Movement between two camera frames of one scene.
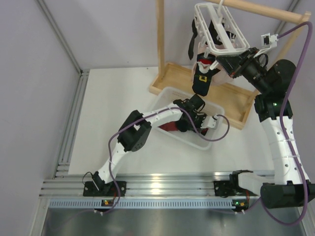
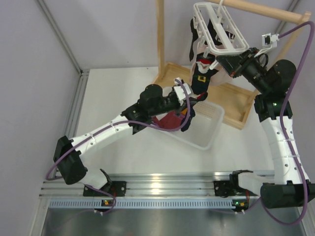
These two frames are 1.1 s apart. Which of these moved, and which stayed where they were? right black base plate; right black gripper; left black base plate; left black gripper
Moved: left black gripper
Stayed: left black base plate; right black gripper; right black base plate
